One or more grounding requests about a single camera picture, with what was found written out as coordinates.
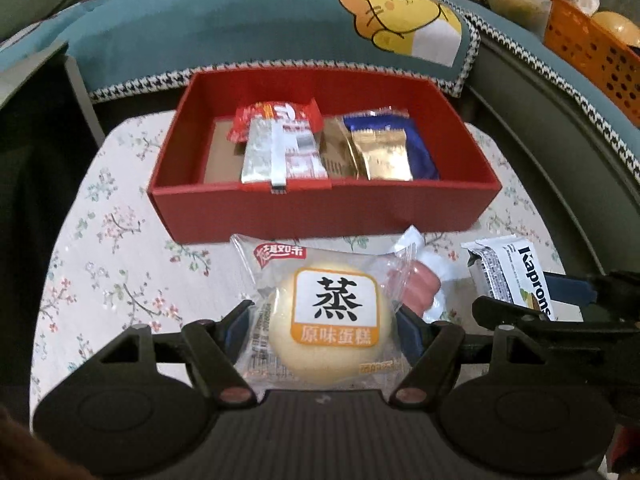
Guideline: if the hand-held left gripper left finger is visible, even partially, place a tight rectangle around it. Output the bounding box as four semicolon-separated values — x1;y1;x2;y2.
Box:
95;300;258;406

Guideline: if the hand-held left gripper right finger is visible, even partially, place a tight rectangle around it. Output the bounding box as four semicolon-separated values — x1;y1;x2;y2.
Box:
389;305;533;408

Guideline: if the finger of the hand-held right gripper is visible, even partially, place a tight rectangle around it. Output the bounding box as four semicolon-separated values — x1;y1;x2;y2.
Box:
542;271;608;307
471;296;556;343

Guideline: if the white barcode snack packet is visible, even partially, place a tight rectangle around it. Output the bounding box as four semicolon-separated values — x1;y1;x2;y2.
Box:
461;234;553;322

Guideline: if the steamed cake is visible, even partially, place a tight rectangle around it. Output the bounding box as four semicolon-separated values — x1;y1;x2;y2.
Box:
230;232;426;393

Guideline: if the red cardboard box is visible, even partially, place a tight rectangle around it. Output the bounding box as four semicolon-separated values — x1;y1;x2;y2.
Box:
147;69;503;245

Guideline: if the white and red snack packet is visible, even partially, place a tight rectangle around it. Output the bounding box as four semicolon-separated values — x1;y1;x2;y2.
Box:
240;117;331;196

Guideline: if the gold snack packet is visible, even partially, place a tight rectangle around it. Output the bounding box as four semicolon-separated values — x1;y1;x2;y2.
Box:
350;127;415;182

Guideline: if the blue snack packet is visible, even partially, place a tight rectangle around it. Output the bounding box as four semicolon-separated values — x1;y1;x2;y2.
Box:
342;107;441;181

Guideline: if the clear sausage packet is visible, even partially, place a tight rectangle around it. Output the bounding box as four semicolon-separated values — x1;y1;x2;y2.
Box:
387;225;463;322

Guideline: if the grey-green sofa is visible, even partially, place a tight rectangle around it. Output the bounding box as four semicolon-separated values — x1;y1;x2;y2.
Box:
465;25;640;281

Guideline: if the floral tablecloth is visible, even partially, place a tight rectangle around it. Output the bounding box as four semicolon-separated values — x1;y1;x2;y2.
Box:
30;110;591;411

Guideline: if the orange plastic basket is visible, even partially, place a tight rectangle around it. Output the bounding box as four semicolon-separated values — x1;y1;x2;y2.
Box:
542;0;640;128

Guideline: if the orange fruit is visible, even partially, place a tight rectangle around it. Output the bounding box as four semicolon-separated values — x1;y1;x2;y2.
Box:
592;10;640;46

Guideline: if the teal cartoon cushion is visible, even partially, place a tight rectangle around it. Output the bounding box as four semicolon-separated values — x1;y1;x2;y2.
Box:
30;0;481;103

